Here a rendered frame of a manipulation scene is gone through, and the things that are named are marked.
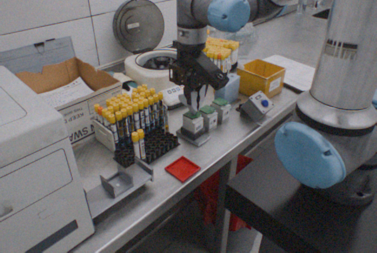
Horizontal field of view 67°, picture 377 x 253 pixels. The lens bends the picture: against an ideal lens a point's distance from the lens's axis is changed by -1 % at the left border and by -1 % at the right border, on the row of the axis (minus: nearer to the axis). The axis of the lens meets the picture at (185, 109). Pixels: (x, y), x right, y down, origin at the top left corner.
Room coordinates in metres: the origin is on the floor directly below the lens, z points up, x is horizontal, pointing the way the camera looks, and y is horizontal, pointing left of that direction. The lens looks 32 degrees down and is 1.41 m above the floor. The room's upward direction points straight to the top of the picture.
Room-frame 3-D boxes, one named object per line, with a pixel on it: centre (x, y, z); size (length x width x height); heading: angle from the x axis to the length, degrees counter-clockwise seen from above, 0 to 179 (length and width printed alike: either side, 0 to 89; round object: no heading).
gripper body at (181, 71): (0.71, -0.01, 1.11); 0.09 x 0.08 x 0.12; 48
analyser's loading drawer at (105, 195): (0.45, 0.17, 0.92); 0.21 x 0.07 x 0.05; 136
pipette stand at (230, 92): (0.89, -0.14, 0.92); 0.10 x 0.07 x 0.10; 142
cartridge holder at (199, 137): (0.70, -0.02, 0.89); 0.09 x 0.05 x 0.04; 48
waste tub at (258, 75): (0.99, -0.28, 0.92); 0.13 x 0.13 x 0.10; 43
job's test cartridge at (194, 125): (0.70, -0.02, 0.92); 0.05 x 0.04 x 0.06; 48
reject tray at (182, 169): (0.56, 0.01, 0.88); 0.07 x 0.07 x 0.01; 46
